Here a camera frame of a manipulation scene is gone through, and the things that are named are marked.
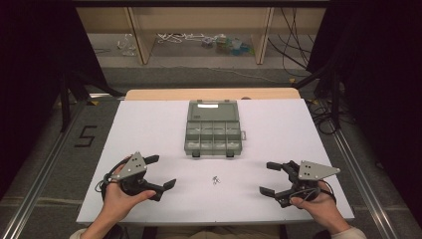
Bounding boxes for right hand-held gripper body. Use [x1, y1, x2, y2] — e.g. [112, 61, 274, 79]
[274, 159, 341, 209]

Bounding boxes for white cord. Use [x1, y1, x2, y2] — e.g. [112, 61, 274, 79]
[155, 32, 207, 45]

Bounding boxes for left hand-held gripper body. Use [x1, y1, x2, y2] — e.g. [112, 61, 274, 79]
[115, 151, 164, 202]

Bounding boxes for light wooden table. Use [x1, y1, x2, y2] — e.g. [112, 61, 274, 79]
[124, 87, 302, 102]

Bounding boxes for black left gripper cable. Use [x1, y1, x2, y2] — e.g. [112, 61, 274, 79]
[95, 156, 132, 201]

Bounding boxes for pile of colourful small things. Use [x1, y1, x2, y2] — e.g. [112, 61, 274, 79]
[201, 33, 256, 57]

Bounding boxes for black stand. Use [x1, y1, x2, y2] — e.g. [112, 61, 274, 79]
[59, 70, 124, 133]
[291, 62, 344, 131]

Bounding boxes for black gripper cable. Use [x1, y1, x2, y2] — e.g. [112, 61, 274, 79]
[95, 156, 132, 201]
[292, 179, 337, 204]

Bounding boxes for grey clear compartment box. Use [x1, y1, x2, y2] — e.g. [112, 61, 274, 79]
[183, 99, 248, 158]

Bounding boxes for metal floor rail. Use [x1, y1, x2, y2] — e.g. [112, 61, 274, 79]
[329, 125, 401, 239]
[0, 99, 88, 239]

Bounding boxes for black cable bundle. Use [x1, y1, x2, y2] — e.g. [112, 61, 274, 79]
[306, 99, 343, 136]

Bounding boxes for black curtain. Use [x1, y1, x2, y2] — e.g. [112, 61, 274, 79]
[0, 0, 108, 202]
[306, 0, 422, 230]

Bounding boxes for clear plastic thing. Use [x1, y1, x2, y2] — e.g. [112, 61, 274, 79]
[115, 32, 138, 57]

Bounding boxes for wooden shelf unit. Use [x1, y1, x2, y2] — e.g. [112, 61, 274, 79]
[75, 5, 328, 66]

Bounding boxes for person's right hand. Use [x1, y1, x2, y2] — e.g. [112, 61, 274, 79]
[290, 179, 340, 231]

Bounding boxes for person's left hand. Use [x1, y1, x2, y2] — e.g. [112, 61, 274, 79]
[99, 155, 157, 221]

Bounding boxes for hanging black cables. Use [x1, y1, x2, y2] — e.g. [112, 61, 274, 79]
[267, 7, 317, 70]

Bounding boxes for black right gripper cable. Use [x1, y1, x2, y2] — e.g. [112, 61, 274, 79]
[292, 179, 337, 204]

